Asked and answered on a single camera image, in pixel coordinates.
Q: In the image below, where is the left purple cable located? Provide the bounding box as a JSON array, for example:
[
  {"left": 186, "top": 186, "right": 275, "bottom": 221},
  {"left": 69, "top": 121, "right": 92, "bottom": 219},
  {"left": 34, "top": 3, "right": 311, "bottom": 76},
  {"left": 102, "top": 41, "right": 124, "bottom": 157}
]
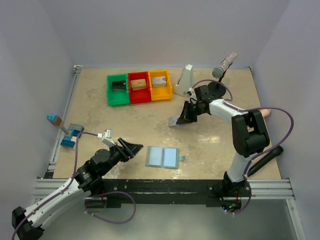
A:
[{"left": 11, "top": 131, "right": 103, "bottom": 240}]

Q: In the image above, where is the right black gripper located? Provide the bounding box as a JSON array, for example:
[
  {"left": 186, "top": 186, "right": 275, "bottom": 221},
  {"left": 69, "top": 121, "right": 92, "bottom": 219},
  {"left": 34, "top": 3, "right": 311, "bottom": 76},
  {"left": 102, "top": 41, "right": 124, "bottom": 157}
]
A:
[{"left": 177, "top": 100, "right": 205, "bottom": 125}]

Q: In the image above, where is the green plastic bin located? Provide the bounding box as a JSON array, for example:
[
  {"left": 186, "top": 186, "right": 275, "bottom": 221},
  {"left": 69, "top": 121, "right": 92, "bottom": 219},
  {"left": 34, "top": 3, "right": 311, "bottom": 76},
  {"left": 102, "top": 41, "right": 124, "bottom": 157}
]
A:
[{"left": 106, "top": 73, "right": 130, "bottom": 107}]

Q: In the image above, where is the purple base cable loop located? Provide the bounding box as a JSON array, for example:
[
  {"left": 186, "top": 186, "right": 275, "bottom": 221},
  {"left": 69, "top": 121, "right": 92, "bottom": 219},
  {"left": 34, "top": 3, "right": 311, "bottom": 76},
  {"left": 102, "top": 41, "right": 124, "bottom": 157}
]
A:
[{"left": 84, "top": 191, "right": 137, "bottom": 225}]

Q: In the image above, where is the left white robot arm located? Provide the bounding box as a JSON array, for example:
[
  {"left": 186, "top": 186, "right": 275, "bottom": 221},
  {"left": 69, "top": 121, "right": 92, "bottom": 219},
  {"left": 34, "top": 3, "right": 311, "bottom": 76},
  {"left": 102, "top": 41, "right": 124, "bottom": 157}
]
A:
[{"left": 11, "top": 138, "right": 143, "bottom": 240}]

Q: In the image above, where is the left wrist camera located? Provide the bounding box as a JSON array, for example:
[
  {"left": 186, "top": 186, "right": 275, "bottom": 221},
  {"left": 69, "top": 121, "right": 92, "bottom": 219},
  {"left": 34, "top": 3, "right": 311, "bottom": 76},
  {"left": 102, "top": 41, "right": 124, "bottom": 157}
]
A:
[{"left": 97, "top": 129, "right": 116, "bottom": 148}]

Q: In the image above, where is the blue toy brick stack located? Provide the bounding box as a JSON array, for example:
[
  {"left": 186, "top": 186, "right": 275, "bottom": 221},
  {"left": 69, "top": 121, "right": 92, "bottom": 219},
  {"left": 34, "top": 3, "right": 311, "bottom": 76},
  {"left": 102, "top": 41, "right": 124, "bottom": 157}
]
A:
[{"left": 60, "top": 123, "right": 85, "bottom": 149}]

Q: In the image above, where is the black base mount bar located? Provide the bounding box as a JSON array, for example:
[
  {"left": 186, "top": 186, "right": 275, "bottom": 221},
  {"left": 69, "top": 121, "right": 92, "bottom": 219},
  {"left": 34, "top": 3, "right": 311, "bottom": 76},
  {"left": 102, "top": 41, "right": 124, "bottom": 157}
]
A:
[{"left": 90, "top": 179, "right": 252, "bottom": 208}]

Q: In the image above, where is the blue orange brick hammer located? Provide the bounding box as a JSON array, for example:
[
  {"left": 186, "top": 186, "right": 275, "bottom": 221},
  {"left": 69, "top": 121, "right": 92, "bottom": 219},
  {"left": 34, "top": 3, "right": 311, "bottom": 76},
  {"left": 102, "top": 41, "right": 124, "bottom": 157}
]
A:
[{"left": 46, "top": 113, "right": 70, "bottom": 136}]

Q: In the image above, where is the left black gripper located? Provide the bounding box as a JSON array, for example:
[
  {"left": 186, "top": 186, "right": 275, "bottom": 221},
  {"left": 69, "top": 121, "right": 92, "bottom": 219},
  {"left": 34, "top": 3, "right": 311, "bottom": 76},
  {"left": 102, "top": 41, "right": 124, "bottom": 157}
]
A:
[{"left": 100, "top": 137, "right": 144, "bottom": 176}]

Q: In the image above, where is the tan card in bin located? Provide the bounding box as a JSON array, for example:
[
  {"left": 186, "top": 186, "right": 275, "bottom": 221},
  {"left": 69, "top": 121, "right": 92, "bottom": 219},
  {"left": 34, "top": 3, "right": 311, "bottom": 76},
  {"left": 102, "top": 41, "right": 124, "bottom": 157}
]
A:
[{"left": 130, "top": 78, "right": 147, "bottom": 91}]

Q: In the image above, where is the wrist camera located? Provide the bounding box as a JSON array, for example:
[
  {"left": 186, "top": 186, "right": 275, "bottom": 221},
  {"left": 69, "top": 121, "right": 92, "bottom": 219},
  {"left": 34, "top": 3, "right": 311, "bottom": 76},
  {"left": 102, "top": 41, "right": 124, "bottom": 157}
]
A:
[
  {"left": 97, "top": 129, "right": 116, "bottom": 148},
  {"left": 186, "top": 87, "right": 196, "bottom": 98}
]

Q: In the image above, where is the black card in bin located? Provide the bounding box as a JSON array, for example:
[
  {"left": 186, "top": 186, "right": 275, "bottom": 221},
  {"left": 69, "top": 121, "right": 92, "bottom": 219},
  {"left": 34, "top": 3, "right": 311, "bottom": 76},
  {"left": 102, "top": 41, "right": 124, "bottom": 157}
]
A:
[{"left": 111, "top": 80, "right": 127, "bottom": 92}]

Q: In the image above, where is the silver card in bin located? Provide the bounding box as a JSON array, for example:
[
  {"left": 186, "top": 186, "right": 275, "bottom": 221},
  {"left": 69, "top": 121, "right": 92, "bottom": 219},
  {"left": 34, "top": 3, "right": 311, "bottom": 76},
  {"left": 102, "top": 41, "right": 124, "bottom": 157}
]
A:
[{"left": 151, "top": 76, "right": 167, "bottom": 88}]

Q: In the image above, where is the grey glitter microphone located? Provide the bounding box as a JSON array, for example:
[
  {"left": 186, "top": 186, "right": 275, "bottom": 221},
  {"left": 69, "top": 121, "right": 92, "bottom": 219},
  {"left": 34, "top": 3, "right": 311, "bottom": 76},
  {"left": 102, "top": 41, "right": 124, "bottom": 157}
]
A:
[{"left": 212, "top": 52, "right": 238, "bottom": 79}]

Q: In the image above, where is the black microphone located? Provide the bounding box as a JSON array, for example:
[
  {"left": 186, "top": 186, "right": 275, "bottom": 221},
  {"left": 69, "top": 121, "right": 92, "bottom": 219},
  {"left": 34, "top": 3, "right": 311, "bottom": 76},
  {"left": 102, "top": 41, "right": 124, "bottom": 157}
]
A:
[{"left": 247, "top": 145, "right": 284, "bottom": 177}]

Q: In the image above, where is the black microphone stand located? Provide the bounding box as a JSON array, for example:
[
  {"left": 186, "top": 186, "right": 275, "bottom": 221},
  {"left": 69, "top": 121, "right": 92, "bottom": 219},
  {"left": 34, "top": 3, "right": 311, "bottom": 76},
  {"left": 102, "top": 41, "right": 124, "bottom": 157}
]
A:
[{"left": 207, "top": 62, "right": 226, "bottom": 97}]

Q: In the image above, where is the yellow plastic bin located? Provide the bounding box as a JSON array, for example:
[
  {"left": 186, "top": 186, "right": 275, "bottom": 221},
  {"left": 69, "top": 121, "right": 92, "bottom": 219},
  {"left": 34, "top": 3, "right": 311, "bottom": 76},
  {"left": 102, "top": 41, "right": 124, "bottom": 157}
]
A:
[{"left": 148, "top": 69, "right": 173, "bottom": 102}]

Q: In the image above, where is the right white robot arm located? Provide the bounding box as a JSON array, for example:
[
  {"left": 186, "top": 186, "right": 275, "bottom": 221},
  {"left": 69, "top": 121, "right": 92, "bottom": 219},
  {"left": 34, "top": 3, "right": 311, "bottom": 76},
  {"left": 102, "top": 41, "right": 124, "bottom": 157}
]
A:
[{"left": 169, "top": 85, "right": 270, "bottom": 196}]

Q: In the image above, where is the red plastic bin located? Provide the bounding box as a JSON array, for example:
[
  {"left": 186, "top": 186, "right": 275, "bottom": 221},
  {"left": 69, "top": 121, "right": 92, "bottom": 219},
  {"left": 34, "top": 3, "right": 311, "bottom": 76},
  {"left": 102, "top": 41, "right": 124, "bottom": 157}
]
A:
[{"left": 127, "top": 71, "right": 152, "bottom": 104}]

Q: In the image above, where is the green card holder wallet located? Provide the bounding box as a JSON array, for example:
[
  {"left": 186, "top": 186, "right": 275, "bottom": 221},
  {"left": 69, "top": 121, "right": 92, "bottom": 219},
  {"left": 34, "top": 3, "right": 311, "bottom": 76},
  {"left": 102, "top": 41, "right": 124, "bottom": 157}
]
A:
[{"left": 145, "top": 146, "right": 186, "bottom": 169}]

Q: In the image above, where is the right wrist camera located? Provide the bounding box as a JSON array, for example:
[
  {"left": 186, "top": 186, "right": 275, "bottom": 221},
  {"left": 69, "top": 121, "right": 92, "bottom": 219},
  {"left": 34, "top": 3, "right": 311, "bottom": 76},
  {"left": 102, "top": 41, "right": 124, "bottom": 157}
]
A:
[{"left": 186, "top": 87, "right": 196, "bottom": 98}]

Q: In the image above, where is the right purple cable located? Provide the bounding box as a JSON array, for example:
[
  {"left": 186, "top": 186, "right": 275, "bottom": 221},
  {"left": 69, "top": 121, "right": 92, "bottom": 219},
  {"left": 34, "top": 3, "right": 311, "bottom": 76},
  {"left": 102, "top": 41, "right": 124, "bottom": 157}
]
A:
[{"left": 191, "top": 79, "right": 295, "bottom": 176}]

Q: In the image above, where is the white metronome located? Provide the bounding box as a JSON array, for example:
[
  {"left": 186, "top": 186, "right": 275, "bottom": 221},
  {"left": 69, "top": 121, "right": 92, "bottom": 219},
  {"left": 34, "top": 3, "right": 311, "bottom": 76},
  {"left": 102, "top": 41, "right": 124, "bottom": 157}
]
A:
[{"left": 173, "top": 64, "right": 195, "bottom": 98}]

